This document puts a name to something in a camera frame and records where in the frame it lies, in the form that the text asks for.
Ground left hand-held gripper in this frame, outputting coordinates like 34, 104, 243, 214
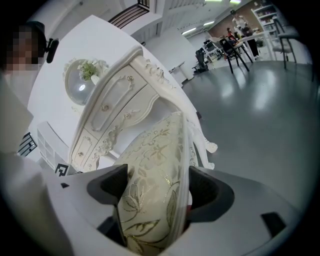
53, 162, 84, 179

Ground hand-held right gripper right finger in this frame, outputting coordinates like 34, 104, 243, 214
164, 166, 299, 256

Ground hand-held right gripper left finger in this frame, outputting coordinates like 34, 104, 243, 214
37, 163, 131, 256

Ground cream upholstered stool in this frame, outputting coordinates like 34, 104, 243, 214
116, 111, 216, 256

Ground cream ornate dressing table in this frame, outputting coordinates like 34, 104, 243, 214
68, 46, 219, 173

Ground oval vanity mirror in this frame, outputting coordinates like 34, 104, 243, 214
63, 57, 111, 106

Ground marker cube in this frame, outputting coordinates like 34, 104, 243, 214
36, 121, 72, 171

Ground person's grey shirt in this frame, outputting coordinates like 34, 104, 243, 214
0, 72, 35, 157

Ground white flower vase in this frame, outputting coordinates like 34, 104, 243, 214
76, 59, 101, 86

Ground black office chair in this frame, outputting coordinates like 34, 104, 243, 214
191, 48, 209, 74

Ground grey chair black legs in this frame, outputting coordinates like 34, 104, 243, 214
271, 16, 301, 70
219, 36, 254, 75

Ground white long table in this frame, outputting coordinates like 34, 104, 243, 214
238, 31, 276, 62

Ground black head-worn camera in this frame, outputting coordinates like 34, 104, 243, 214
45, 37, 60, 64

